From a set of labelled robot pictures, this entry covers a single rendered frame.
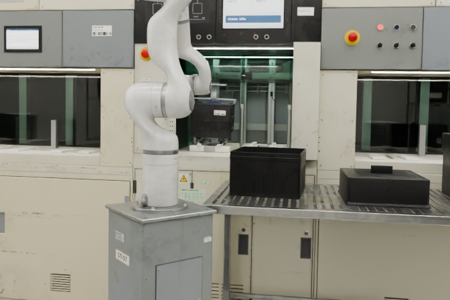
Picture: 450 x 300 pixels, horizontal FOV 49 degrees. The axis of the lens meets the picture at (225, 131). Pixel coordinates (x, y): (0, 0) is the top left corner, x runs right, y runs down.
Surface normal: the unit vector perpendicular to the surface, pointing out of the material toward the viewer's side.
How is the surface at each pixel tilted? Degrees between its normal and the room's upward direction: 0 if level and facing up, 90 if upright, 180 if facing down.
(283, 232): 90
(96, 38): 90
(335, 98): 90
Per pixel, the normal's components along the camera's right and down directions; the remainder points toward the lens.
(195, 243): 0.60, 0.05
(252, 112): -0.14, 0.05
